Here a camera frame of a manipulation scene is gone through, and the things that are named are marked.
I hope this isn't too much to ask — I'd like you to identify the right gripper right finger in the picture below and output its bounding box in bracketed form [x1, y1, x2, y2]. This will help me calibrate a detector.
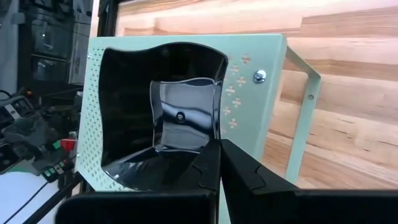
[220, 139, 398, 224]

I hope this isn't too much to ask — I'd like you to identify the black diagonal beam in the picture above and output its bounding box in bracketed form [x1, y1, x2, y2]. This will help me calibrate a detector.
[21, 174, 85, 224]

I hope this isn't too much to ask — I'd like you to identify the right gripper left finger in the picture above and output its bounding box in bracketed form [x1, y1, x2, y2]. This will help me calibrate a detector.
[55, 139, 221, 224]

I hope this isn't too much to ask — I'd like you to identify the black wavy square plate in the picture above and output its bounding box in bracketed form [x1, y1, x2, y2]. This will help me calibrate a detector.
[98, 41, 229, 192]

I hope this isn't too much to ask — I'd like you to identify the black cabinet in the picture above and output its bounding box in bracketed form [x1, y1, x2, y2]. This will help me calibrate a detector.
[18, 0, 93, 91]

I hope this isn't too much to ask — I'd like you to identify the mint green perforated metal shelf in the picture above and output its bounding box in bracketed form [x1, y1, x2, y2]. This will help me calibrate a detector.
[74, 33, 323, 224]

